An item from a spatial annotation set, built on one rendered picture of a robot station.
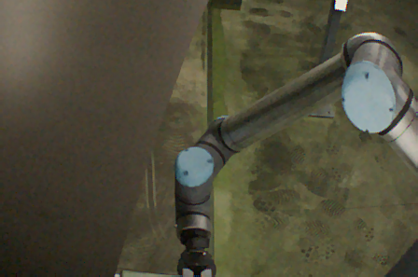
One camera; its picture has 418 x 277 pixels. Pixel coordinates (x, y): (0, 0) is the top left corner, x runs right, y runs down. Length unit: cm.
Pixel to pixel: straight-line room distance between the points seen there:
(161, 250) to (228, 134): 66
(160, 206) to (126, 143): 132
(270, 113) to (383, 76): 42
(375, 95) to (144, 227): 120
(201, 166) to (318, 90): 35
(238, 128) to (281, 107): 15
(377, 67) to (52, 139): 53
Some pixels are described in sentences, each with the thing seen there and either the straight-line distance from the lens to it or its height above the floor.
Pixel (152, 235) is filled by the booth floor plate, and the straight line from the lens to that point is 178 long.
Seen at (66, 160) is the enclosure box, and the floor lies 112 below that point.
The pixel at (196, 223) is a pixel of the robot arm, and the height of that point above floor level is 53.
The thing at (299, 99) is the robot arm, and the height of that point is 88.
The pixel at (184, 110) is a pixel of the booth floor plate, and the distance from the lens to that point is 220.
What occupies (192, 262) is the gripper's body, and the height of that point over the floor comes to 52.
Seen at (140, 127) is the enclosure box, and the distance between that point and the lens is 52.
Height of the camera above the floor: 156
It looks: 44 degrees down
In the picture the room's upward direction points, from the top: 8 degrees clockwise
